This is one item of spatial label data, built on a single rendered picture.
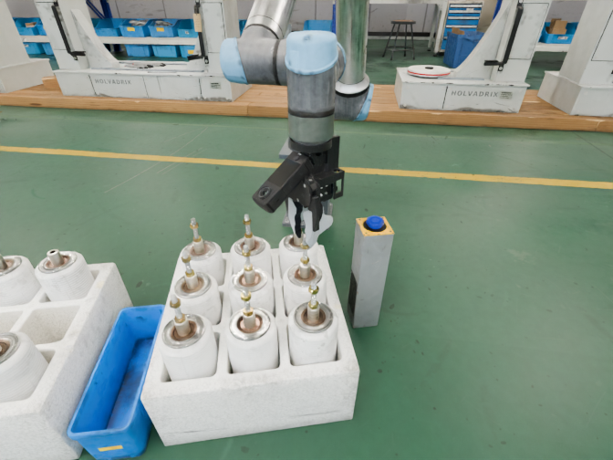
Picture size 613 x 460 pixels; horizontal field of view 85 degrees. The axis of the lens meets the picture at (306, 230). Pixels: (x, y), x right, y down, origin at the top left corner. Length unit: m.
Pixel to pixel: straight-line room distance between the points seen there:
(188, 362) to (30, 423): 0.28
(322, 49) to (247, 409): 0.63
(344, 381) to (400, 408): 0.21
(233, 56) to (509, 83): 2.35
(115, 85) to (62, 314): 2.48
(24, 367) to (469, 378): 0.91
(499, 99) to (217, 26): 2.01
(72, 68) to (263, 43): 2.93
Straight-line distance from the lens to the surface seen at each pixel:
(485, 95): 2.76
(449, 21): 6.02
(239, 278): 0.74
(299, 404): 0.74
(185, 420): 0.76
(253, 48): 0.66
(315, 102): 0.53
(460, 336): 1.03
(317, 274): 0.73
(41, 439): 0.86
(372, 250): 0.79
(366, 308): 0.92
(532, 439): 0.94
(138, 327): 0.99
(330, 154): 0.61
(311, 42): 0.52
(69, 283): 0.93
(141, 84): 3.11
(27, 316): 0.96
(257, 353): 0.64
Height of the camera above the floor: 0.75
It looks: 35 degrees down
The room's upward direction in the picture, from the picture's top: straight up
